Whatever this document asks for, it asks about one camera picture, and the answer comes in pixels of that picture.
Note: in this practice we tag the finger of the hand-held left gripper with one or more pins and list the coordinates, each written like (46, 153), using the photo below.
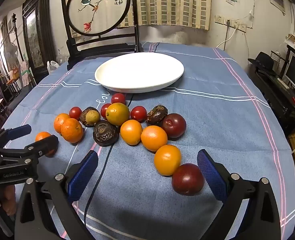
(20, 130)
(43, 145)

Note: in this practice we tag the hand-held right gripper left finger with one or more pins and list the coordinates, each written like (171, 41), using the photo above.
(83, 175)

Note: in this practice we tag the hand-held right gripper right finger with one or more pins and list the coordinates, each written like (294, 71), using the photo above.
(212, 177)

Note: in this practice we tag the small orange mandarin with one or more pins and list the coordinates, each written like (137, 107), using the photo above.
(72, 130)
(58, 121)
(42, 136)

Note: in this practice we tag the dark red plum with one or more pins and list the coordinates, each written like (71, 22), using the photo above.
(174, 125)
(188, 179)

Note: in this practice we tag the red cherry tomato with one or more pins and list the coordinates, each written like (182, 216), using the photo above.
(75, 113)
(104, 110)
(138, 113)
(118, 98)

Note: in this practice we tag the dark brown water chestnut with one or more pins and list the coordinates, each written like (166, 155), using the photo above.
(105, 132)
(157, 114)
(83, 117)

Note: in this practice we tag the smooth orange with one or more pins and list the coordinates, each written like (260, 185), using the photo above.
(167, 159)
(154, 138)
(131, 132)

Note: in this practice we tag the white round plate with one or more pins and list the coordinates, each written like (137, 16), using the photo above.
(139, 72)

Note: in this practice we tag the small yellow round fruit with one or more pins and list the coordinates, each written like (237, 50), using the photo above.
(92, 117)

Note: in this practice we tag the blue striped tablecloth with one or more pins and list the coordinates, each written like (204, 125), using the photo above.
(212, 120)

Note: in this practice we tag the large yellow-green citrus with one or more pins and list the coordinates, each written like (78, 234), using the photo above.
(117, 114)

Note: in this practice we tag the white plastic bag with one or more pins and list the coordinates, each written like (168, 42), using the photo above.
(53, 66)

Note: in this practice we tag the black framed painting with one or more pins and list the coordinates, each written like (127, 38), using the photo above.
(35, 35)

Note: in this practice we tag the black chair embroidered round back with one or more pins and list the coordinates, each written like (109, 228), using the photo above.
(72, 47)

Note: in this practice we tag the black desk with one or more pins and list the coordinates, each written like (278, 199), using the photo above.
(275, 95)

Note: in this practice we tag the black hat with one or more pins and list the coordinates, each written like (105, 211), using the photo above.
(262, 60)

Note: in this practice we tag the beige checked curtain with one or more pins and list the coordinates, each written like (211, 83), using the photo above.
(167, 2)

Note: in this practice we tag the white wall socket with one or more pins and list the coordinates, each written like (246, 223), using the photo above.
(239, 26)
(220, 19)

